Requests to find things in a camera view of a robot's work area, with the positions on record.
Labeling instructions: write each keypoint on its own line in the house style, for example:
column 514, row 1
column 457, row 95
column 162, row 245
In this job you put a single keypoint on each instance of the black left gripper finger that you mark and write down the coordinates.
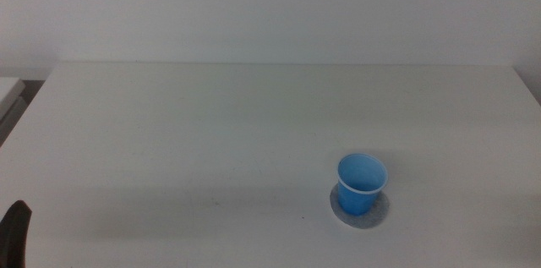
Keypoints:
column 13, row 236

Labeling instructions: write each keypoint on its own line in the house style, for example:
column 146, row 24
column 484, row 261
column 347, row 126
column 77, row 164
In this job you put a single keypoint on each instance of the blue plastic cup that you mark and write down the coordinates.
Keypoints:
column 357, row 198

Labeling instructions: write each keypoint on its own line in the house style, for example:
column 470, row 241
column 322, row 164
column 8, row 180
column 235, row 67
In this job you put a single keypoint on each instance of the round grey felt cup mat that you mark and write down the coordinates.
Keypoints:
column 380, row 213

